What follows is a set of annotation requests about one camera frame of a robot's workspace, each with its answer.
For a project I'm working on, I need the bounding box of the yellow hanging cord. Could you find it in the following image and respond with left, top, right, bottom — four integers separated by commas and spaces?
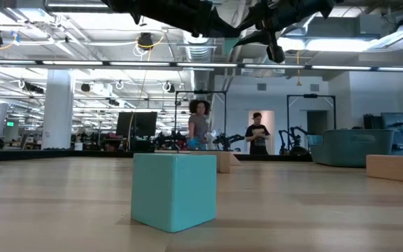
295, 50, 302, 87

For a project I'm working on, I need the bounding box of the white square column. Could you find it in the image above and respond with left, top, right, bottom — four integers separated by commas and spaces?
41, 69, 76, 151

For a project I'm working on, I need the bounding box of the black background box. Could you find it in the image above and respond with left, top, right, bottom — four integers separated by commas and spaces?
363, 114, 384, 130

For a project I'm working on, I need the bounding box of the silver ventilation duct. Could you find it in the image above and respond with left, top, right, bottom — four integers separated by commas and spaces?
253, 13, 328, 67
182, 33, 217, 122

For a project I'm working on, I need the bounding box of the grey monitor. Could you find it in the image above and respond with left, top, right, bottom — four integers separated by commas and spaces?
380, 111, 403, 134

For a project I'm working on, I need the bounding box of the black gantry frame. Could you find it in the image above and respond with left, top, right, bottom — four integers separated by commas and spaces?
174, 90, 228, 152
286, 93, 337, 155

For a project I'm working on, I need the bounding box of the black table frame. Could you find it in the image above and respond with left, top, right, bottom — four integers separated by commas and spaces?
0, 149, 313, 162

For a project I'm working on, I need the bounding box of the black monitor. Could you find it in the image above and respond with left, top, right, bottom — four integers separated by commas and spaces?
115, 111, 158, 139

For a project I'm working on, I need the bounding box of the teal cube block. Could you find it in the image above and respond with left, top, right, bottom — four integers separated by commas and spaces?
130, 153, 218, 234

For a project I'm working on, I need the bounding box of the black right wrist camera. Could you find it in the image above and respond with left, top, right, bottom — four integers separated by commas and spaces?
265, 44, 287, 64

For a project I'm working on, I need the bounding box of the white door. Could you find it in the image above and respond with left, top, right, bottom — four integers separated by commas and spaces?
247, 110, 276, 155

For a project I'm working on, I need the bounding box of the person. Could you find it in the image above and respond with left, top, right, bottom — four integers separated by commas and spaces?
244, 111, 271, 155
187, 99, 212, 151

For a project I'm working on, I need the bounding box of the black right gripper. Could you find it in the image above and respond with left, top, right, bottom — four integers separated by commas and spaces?
234, 0, 335, 46

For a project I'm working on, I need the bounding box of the long LED light bar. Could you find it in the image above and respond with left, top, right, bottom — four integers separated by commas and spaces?
0, 58, 403, 73

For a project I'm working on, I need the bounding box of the wooden rectangular block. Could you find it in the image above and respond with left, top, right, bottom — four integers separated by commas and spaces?
366, 154, 403, 184

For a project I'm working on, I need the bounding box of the dark teal bin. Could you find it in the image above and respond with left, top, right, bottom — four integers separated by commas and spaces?
309, 129, 395, 168

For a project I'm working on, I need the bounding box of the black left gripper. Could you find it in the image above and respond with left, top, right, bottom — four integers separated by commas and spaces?
101, 0, 241, 39

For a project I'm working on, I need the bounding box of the wooden arch block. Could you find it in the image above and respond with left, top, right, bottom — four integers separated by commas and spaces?
190, 150, 232, 174

